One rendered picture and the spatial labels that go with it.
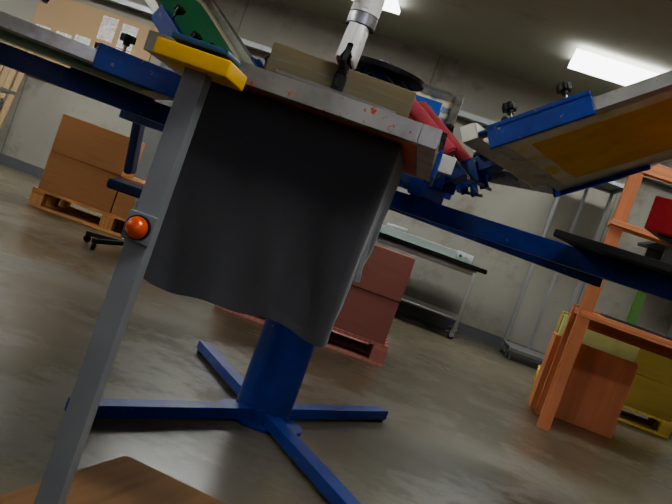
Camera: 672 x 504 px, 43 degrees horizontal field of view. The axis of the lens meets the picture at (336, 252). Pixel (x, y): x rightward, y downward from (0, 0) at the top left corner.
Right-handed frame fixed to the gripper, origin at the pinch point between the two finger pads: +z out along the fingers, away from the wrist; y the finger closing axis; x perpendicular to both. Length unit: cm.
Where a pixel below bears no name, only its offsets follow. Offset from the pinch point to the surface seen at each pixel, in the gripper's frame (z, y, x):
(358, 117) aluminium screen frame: 14, 58, 14
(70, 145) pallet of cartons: 49, -485, -270
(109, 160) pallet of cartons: 49, -487, -235
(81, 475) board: 108, 25, -21
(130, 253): 50, 77, -12
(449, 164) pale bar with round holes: 7.1, -24.1, 33.2
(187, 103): 23, 77, -11
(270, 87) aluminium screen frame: 14, 58, -3
